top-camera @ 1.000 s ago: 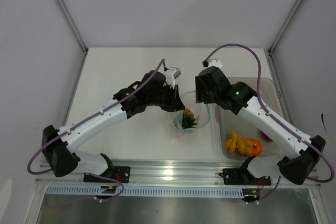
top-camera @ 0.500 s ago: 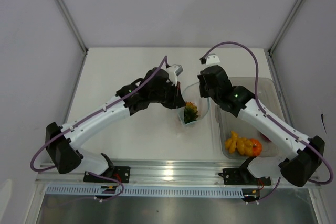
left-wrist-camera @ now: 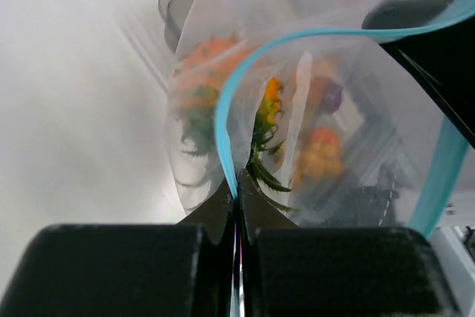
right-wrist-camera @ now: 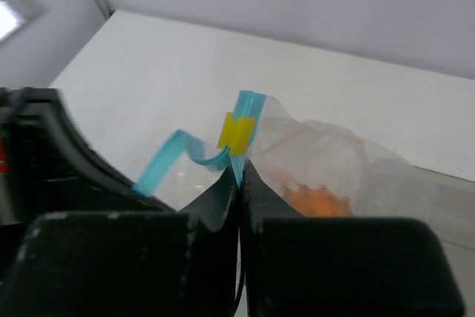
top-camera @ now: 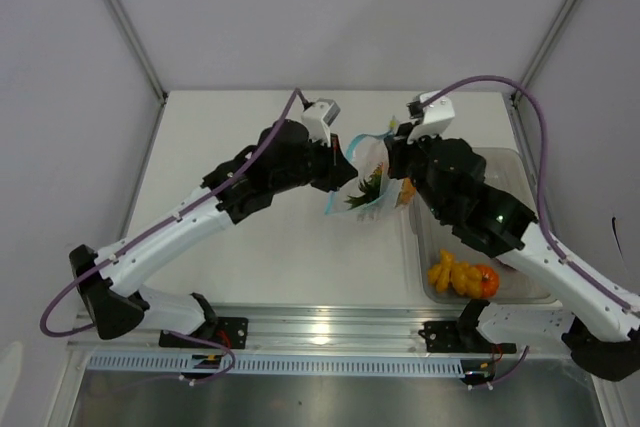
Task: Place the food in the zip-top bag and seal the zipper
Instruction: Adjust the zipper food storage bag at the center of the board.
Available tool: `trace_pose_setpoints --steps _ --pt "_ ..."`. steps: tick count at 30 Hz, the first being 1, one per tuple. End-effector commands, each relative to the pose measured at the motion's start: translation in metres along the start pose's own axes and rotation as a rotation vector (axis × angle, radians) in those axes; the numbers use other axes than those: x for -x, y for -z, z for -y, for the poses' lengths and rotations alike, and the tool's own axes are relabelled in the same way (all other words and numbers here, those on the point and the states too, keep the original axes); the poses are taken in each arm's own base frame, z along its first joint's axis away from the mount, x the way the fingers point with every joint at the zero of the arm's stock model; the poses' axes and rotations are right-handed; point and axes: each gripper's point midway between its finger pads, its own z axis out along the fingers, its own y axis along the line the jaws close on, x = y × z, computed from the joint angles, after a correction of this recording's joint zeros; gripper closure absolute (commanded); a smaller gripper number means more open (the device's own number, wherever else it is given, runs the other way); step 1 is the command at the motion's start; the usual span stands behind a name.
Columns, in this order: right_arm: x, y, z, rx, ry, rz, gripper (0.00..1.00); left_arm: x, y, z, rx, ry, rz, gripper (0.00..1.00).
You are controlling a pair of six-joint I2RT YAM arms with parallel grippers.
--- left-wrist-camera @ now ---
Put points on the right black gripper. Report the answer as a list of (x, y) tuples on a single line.
[(442, 62)]

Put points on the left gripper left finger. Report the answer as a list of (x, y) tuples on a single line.
[(183, 269)]

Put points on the toy pineapple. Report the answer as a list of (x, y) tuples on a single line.
[(230, 130)]

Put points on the clear zip top bag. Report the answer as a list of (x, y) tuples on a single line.
[(401, 154)]

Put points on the yellow toy squash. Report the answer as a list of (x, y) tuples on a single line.
[(320, 160)]

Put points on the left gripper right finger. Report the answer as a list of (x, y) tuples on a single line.
[(294, 271)]

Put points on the orange toy pumpkin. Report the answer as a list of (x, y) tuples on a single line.
[(325, 136)]

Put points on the clear plastic food container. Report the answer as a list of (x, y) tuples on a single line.
[(174, 14)]

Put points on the purple toy onion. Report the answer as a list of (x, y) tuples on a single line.
[(331, 95)]

